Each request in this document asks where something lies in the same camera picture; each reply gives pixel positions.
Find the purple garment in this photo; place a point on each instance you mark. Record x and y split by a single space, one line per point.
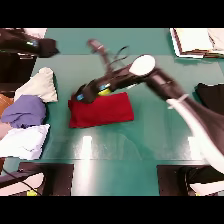
25 111

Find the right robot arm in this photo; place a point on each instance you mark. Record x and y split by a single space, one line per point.
200 116

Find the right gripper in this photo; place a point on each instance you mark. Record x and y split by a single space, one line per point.
89 91

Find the red T-shirt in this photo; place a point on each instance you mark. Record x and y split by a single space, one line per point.
103 111

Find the black garment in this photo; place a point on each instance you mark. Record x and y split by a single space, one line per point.
211 96

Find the cream garment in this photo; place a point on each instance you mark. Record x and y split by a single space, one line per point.
38 85

